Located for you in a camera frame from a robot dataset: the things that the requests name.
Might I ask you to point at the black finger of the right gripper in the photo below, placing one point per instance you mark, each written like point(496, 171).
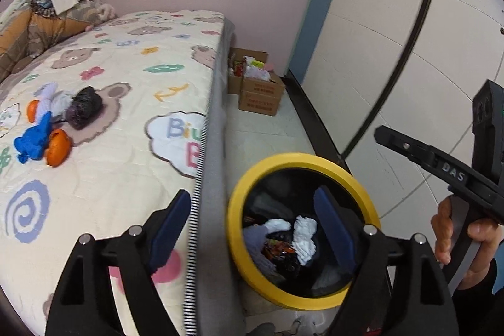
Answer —
point(414, 150)

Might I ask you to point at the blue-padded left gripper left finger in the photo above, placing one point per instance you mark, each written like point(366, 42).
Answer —
point(83, 302)

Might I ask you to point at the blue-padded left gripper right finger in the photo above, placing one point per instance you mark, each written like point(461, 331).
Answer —
point(419, 304)

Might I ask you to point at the white tissue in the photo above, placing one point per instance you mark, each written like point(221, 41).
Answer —
point(302, 243)

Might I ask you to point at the orange snack wrapper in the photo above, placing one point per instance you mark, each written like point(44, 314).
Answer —
point(278, 250)

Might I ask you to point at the yellow-rimmed black trash bin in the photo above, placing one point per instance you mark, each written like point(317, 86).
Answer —
point(293, 225)

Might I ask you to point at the orange mandarin peel piece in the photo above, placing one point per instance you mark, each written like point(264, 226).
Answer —
point(59, 148)

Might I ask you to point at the blue glove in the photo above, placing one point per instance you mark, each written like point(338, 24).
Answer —
point(34, 141)

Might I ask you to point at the dark purple plastic bag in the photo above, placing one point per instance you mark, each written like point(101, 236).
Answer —
point(84, 108)

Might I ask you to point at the orange mandarin peel ball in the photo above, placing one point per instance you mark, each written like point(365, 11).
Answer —
point(31, 110)

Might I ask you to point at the pale grey cloth scrap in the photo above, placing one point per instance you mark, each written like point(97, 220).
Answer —
point(60, 103)

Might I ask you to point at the lavender foam fruit net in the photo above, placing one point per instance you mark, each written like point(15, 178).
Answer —
point(45, 97)

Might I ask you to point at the black sleeve forearm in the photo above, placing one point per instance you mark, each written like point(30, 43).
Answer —
point(479, 311)

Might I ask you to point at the person's right hand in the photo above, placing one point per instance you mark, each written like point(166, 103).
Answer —
point(485, 231)

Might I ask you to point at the cardboard box with items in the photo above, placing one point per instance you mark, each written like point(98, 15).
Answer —
point(238, 60)

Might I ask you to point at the bed with cartoon bear quilt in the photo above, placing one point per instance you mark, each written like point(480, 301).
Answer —
point(155, 72)

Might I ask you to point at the orange grey folded duvet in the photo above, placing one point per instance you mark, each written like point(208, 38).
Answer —
point(27, 35)

